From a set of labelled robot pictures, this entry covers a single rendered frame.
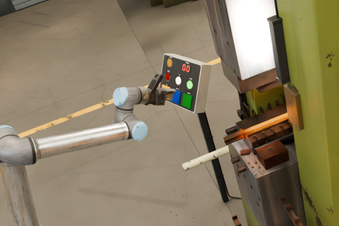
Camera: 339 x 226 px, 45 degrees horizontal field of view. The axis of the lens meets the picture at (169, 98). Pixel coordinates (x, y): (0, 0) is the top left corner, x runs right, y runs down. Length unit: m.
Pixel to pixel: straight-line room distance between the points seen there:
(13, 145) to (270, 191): 1.14
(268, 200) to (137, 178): 1.70
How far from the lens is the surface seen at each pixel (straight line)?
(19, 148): 1.77
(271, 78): 1.83
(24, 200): 2.03
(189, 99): 2.31
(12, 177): 1.96
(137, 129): 1.93
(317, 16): 1.30
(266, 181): 1.94
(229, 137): 1.98
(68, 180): 3.85
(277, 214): 2.12
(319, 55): 1.36
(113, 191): 3.50
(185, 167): 2.47
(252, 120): 2.10
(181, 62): 2.37
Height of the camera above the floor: 2.26
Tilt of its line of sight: 31 degrees down
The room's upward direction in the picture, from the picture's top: 18 degrees counter-clockwise
